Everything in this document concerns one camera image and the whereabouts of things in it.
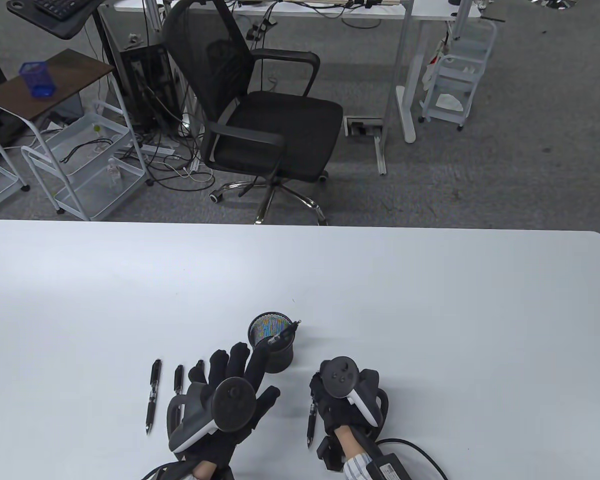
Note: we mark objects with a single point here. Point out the person's right hand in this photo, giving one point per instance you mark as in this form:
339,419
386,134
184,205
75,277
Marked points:
332,412

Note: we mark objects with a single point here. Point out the person's left hand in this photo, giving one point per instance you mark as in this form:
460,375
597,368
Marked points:
240,362

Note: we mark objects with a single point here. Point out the black forearm battery box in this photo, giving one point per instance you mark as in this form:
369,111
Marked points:
385,467

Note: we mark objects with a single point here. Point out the person's right forearm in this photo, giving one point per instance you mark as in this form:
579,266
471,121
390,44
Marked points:
350,447

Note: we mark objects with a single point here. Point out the grey handheld controller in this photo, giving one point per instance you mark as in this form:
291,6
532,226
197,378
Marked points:
340,375
235,404

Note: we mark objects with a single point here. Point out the black mesh pen holder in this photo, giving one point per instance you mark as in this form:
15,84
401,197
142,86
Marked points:
280,357

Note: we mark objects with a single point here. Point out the small clear spray bottle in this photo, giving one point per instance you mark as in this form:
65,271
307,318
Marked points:
113,172

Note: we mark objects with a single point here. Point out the white power strip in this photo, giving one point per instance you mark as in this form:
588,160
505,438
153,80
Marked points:
155,149

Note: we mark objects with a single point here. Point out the black mesh office chair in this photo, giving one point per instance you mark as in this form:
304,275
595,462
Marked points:
275,130

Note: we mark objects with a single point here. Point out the grey floor socket box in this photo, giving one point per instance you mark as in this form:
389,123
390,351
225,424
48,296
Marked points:
364,126

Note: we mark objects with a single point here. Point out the black computer tower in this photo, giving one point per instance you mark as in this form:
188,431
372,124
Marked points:
145,85

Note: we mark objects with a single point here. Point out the white cloth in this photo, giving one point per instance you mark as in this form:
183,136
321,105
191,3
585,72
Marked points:
450,102

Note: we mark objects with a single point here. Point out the white cart with brown top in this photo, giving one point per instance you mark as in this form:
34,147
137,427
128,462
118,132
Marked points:
65,75

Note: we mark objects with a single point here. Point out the blue mesh pen cup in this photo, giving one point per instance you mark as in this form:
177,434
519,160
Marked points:
39,82

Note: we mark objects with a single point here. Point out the small white rolling cart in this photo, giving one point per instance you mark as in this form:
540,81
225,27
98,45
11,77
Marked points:
455,75

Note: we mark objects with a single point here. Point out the black keyboard stand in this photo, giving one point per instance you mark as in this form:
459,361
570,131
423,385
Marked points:
70,27

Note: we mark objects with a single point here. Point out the black keyboard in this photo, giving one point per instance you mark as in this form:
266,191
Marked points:
60,6

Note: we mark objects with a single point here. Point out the white office desk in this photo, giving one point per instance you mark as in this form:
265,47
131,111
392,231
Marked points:
430,11

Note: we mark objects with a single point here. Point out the chrome chair base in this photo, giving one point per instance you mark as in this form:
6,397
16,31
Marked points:
555,3

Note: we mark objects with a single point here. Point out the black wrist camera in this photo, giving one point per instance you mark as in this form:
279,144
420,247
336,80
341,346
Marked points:
330,452

